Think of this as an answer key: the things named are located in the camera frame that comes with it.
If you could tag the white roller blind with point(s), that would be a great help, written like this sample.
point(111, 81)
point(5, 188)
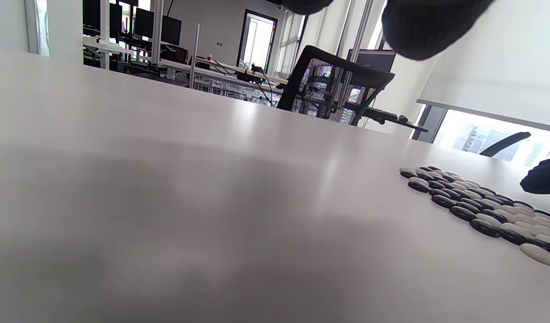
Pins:
point(504, 76)

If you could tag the black mesh office chair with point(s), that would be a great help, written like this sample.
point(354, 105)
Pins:
point(329, 63)

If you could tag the pile of mixed Go stones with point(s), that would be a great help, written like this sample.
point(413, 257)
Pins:
point(483, 226)

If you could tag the person's right hand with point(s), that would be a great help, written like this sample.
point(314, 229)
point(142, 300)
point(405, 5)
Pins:
point(546, 177)

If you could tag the black computer monitor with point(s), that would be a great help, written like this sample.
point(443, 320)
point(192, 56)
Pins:
point(115, 20)
point(171, 30)
point(91, 15)
point(143, 22)

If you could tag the black keyboard tray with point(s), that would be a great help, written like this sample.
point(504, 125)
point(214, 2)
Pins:
point(391, 121)

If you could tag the black keyboard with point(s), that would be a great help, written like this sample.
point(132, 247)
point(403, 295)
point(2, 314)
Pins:
point(382, 113)

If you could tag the white lab workbench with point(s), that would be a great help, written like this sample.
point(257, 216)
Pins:
point(181, 65)

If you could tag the dark framed glass door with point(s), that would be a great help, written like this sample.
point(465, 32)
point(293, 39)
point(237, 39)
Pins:
point(257, 40)

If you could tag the person's left hand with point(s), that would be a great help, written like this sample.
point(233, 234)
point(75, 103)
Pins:
point(427, 27)

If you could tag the aluminium profile rods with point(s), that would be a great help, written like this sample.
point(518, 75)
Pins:
point(195, 54)

